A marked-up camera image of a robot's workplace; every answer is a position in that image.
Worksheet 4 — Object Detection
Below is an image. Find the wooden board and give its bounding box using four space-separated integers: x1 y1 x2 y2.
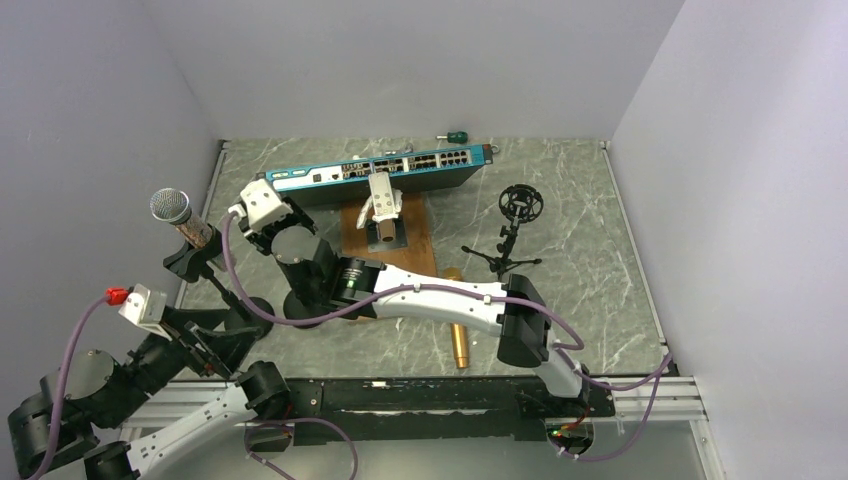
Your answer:
340 193 438 277

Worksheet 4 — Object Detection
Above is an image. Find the blue network switch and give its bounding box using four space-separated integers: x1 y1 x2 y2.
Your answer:
256 143 499 207

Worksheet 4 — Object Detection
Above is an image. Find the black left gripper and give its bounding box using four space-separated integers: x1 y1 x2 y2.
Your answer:
100 303 264 427

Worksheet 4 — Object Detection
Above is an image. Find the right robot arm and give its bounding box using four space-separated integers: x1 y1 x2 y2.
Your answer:
219 195 590 415

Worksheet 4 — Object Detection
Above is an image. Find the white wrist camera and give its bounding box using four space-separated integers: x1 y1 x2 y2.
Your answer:
227 179 294 232
106 284 167 337

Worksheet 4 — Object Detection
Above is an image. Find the glitter mesh-head microphone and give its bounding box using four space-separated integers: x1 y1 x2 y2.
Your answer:
149 188 214 248

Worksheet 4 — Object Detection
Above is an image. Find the gold microphone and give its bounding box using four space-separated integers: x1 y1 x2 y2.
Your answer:
443 267 470 370

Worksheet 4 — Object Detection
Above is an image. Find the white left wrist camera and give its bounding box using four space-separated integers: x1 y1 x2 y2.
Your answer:
106 284 167 337

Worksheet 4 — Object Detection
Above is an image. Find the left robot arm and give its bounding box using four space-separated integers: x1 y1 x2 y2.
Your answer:
7 307 289 479

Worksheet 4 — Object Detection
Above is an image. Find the black round-base stand with clip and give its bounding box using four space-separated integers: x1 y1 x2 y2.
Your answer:
283 291 332 330

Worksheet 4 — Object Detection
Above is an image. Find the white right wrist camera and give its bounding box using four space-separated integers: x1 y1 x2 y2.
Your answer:
227 179 294 232

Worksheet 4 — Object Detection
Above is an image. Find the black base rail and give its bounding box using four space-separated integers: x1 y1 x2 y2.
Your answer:
257 376 616 441

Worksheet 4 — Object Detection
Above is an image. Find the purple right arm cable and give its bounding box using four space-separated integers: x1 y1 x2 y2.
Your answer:
219 213 674 464

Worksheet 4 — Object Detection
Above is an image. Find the black tripod shock-mount stand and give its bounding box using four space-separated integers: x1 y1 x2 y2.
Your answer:
461 184 544 279

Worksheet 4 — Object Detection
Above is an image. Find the green-handled screwdriver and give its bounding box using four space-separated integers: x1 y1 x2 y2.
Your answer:
435 131 469 144

